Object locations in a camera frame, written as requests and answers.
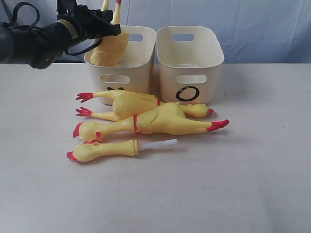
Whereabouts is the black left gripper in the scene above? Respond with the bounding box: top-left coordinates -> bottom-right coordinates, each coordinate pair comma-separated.
50,4 -> 121,49

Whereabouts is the headless rubber chicken body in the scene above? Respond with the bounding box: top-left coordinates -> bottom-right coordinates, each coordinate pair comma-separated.
90,0 -> 130,67

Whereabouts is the whole rubber chicken front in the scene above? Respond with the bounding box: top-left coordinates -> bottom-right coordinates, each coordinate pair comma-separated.
73,102 -> 229,142

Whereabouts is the whole rubber chicken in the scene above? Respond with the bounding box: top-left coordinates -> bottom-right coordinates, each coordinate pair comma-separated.
73,102 -> 229,142
75,89 -> 214,121

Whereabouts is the rubber chicken head with tube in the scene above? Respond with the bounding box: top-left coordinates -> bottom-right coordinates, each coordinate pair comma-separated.
67,139 -> 178,162

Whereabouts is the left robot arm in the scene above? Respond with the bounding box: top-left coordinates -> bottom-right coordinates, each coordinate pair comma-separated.
0,0 -> 121,69

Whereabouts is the cream bin marked X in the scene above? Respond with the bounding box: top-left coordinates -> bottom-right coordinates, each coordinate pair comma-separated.
84,25 -> 156,94

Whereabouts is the whole rubber chicken rear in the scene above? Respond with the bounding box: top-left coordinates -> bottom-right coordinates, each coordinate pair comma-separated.
75,89 -> 214,121

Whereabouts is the cream bin marked O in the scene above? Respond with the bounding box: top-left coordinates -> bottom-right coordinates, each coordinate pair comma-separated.
156,26 -> 225,105

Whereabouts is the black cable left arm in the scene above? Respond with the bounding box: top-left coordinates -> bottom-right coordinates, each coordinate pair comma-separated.
0,1 -> 103,56

